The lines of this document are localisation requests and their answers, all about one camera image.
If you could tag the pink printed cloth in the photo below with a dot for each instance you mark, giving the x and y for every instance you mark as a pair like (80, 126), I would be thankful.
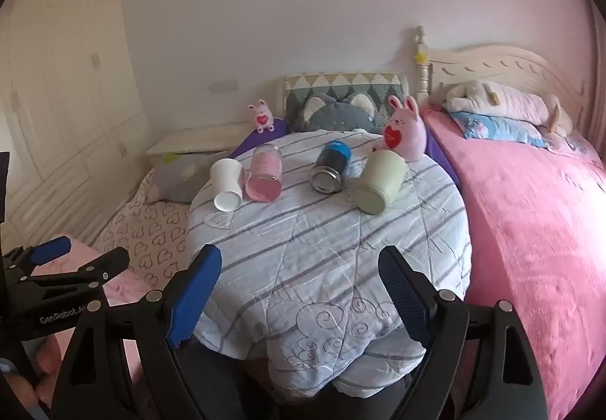
(128, 289)

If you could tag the small pink bunny toy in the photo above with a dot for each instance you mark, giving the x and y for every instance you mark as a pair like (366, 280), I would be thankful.
(262, 116)

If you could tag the person's left hand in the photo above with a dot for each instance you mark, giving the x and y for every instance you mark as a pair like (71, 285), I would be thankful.
(47, 358)

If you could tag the blue printed pillow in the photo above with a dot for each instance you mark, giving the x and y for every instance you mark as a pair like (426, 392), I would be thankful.
(502, 128)

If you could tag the grey flower pillow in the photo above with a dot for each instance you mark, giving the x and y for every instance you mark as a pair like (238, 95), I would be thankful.
(180, 178)

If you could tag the pink glass cup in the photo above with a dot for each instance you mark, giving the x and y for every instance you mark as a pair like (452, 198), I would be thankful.
(264, 173)

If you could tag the heart patterned sheet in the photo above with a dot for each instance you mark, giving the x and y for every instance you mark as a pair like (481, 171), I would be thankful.
(151, 235)

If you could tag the cream wooden headboard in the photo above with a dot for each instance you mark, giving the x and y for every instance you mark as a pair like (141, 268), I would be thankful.
(502, 62)

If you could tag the pink fleece blanket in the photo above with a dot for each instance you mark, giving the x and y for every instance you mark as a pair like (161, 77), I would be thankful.
(530, 235)

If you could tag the yellow star sticker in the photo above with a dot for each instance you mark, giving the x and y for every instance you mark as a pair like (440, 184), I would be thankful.
(419, 56)

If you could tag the white cup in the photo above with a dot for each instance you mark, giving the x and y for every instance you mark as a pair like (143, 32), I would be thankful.
(226, 183)

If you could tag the large pink bunny plush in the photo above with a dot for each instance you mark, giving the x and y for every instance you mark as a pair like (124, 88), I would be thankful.
(402, 131)

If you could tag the pale green cup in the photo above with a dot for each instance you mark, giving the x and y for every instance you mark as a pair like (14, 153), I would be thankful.
(378, 183)

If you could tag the dark cup with blue band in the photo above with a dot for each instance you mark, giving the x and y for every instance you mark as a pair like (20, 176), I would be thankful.
(329, 164)

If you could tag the white plush dog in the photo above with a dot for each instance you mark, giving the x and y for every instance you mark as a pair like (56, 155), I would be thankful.
(502, 102)

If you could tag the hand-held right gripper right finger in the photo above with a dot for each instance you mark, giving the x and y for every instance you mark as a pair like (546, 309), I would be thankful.
(403, 289)

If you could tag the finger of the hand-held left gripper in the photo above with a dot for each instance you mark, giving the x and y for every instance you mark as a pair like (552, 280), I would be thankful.
(106, 263)
(49, 251)

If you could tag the cream wardrobe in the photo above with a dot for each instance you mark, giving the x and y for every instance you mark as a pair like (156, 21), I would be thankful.
(61, 93)

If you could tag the grey cat cushion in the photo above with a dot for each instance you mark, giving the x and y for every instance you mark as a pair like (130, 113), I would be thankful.
(331, 116)

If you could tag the dark cloth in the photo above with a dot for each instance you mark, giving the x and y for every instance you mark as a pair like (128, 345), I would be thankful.
(293, 403)

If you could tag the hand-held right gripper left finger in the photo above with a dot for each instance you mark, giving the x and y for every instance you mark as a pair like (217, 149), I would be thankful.
(191, 292)

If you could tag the grey striped white quilt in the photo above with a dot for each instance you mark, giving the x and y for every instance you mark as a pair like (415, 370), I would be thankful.
(326, 249)

